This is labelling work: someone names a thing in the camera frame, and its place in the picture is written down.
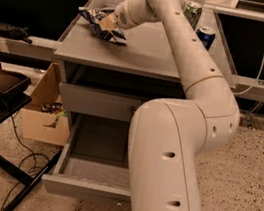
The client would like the black bag on shelf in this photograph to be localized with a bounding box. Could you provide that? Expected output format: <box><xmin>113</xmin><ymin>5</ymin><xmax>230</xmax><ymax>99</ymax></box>
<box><xmin>0</xmin><ymin>22</ymin><xmax>32</xmax><ymax>44</ymax></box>

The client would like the blue Pepsi can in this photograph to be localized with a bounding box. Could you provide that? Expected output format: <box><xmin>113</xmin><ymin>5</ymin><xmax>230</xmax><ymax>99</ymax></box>
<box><xmin>196</xmin><ymin>26</ymin><xmax>216</xmax><ymax>50</ymax></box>

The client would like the green soda can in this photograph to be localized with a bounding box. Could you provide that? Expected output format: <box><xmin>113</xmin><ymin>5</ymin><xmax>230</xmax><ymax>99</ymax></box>
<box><xmin>184</xmin><ymin>1</ymin><xmax>202</xmax><ymax>29</ymax></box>

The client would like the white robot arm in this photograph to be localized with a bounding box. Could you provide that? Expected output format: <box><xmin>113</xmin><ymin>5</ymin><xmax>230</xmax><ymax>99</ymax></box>
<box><xmin>101</xmin><ymin>0</ymin><xmax>240</xmax><ymax>211</ymax></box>

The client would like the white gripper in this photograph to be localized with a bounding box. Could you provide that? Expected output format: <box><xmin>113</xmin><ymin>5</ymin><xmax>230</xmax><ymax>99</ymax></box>
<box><xmin>99</xmin><ymin>0</ymin><xmax>142</xmax><ymax>31</ymax></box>

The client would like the open grey middle drawer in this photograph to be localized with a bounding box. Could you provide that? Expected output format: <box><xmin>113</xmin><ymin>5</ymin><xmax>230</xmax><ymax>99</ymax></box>
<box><xmin>43</xmin><ymin>114</ymin><xmax>131</xmax><ymax>203</ymax></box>

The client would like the cardboard box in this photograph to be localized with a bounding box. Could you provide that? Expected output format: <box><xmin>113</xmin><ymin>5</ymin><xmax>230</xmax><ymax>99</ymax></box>
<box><xmin>20</xmin><ymin>63</ymin><xmax>70</xmax><ymax>146</ymax></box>

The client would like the closed grey upper drawer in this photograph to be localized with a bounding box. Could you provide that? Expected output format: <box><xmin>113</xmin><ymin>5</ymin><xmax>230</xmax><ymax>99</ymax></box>
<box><xmin>59</xmin><ymin>82</ymin><xmax>144</xmax><ymax>122</ymax></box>

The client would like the black floor cable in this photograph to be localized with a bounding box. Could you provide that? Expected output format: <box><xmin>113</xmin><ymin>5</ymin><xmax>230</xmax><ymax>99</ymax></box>
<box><xmin>0</xmin><ymin>115</ymin><xmax>58</xmax><ymax>211</ymax></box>

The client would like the blue chip bag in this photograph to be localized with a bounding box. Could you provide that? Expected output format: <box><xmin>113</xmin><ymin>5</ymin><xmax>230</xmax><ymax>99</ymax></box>
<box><xmin>78</xmin><ymin>6</ymin><xmax>127</xmax><ymax>44</ymax></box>

